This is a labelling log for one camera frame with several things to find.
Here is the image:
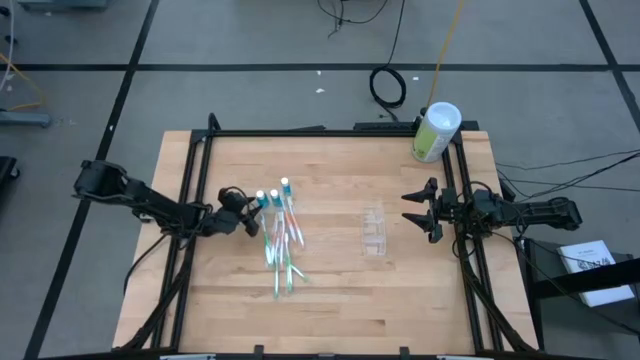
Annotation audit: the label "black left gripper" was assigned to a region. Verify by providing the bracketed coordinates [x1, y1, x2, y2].
[202, 198, 262, 239]

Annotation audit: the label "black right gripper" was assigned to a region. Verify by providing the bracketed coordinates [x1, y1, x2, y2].
[400, 176, 474, 245]

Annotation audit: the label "green white wipes canister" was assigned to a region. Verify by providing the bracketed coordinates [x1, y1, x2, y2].
[412, 101, 463, 164]

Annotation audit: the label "white printed booklet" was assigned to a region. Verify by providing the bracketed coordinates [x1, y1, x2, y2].
[556, 239, 636, 308]

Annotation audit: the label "black side stand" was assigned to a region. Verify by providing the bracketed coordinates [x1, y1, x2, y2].
[514, 235, 640, 351]

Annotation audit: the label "grey flat stand base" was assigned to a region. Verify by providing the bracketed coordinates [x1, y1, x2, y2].
[0, 110, 53, 128]

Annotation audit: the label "black chair base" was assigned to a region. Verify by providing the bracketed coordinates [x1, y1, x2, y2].
[0, 155, 21, 190]

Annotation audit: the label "grey metal base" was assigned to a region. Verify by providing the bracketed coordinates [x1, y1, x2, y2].
[17, 0, 109, 12]

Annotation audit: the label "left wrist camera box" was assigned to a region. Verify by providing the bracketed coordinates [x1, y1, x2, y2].
[218, 186, 250, 211]

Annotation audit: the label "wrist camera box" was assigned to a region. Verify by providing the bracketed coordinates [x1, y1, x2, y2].
[472, 188, 502, 215]
[218, 186, 250, 211]

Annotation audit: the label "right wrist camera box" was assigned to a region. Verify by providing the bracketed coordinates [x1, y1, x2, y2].
[472, 188, 502, 215]

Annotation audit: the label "black aluminium table frame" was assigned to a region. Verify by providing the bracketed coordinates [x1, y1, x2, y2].
[117, 112, 539, 357]

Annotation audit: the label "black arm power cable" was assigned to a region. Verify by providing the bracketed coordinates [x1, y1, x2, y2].
[122, 232, 171, 297]

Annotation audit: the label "coiled black cable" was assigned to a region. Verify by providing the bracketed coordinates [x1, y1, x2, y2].
[368, 0, 408, 124]

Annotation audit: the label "thin black cable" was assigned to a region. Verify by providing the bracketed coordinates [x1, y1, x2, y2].
[499, 151, 640, 201]
[494, 148, 640, 171]
[499, 177, 640, 194]
[316, 0, 391, 39]

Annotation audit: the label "yellow cable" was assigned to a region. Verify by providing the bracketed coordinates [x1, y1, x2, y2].
[426, 0, 467, 109]
[0, 52, 47, 112]

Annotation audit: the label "white cable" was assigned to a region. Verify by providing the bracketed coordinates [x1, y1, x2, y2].
[0, 0, 17, 94]

